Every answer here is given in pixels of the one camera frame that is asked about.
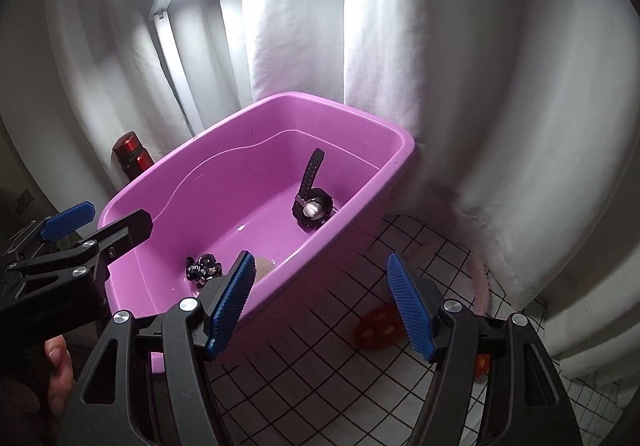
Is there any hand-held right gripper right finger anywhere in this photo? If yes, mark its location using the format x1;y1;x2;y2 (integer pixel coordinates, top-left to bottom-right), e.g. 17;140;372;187
387;252;583;446

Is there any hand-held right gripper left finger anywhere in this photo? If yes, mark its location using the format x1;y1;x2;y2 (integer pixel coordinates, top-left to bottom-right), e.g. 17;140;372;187
62;250;257;446

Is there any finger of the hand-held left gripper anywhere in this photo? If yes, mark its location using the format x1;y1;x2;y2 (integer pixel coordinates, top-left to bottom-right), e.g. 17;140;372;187
0;209;153;302
7;200;96;261

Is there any beige plush hair clip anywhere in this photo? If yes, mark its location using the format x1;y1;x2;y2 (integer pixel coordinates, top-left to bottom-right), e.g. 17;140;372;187
250;256;276;284

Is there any pink plastic basin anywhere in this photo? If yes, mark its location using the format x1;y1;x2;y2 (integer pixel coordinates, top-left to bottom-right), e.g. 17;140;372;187
97;93;417;374

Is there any black wristwatch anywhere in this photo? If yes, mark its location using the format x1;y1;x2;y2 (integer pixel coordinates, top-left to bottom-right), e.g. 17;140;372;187
291;147;335;229

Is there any person's left hand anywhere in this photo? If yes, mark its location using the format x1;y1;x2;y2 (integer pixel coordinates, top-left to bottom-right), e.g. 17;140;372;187
0;335;76;446

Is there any pink knitted strawberry headband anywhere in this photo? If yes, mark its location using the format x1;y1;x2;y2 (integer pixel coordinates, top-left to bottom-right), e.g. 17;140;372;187
352;246;496;379

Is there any red bottle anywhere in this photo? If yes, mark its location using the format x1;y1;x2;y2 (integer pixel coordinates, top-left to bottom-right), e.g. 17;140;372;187
111;130;156;182

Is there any white grid tablecloth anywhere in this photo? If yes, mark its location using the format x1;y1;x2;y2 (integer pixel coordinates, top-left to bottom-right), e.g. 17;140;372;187
200;213;640;446

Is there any white curtain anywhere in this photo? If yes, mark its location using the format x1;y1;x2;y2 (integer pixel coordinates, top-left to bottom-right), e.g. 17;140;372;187
0;0;640;407

